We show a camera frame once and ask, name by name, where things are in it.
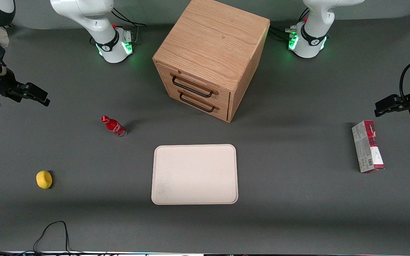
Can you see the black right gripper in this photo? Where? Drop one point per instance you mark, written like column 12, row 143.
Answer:
column 1, row 84

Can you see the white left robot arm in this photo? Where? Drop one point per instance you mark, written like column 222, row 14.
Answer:
column 315, row 21

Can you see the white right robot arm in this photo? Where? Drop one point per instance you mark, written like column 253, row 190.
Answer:
column 101, row 21

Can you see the wooden drawer cabinet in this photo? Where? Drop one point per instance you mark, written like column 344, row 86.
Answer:
column 212, row 35

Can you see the red grey carton box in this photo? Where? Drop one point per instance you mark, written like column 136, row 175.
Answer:
column 367, row 149

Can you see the red cola bottle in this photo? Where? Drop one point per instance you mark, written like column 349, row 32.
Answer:
column 114, row 125

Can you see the yellow lemon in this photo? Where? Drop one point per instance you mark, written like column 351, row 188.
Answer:
column 44, row 179

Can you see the cream plastic tray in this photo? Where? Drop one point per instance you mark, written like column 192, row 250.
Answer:
column 194, row 174

